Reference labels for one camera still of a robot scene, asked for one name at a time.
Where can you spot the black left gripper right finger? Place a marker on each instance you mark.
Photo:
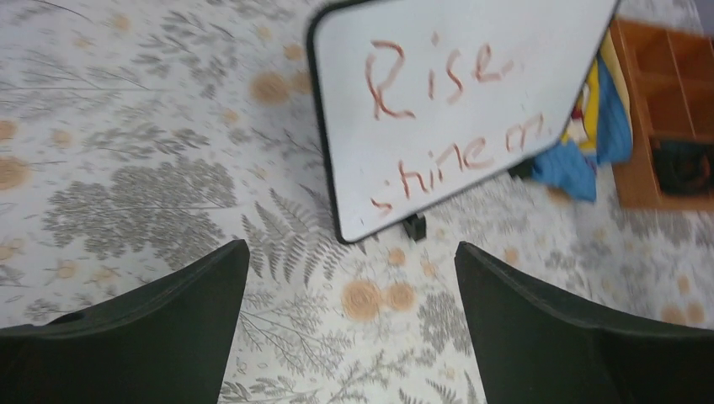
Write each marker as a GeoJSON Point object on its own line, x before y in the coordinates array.
{"type": "Point", "coordinates": [537, 343]}

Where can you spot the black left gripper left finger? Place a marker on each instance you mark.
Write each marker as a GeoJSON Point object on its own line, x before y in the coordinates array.
{"type": "Point", "coordinates": [164, 342]}

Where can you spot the black orange cloth roll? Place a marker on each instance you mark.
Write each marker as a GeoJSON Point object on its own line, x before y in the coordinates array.
{"type": "Point", "coordinates": [683, 168]}

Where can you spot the white whiteboard black frame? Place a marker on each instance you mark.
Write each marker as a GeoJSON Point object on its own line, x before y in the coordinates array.
{"type": "Point", "coordinates": [417, 101]}

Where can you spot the floral tablecloth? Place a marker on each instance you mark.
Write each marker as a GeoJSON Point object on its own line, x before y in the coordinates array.
{"type": "Point", "coordinates": [138, 136]}

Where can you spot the blue Pikachu cloth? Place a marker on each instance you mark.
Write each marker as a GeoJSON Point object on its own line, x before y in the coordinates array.
{"type": "Point", "coordinates": [599, 131]}

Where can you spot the orange compartment tray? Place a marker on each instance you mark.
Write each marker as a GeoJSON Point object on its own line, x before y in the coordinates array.
{"type": "Point", "coordinates": [669, 76]}

